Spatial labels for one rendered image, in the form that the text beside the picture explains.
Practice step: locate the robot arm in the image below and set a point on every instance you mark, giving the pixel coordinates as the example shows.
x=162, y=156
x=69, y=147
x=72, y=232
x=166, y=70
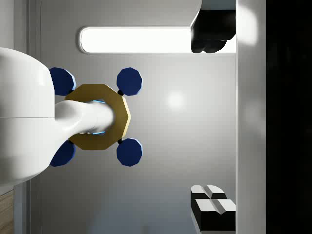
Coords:
x=24, y=102

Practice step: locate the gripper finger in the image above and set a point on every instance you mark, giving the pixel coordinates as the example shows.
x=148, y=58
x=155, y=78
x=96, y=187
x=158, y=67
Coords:
x=214, y=26
x=214, y=214

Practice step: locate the drone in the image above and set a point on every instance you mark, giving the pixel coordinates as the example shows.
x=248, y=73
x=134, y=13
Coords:
x=117, y=100

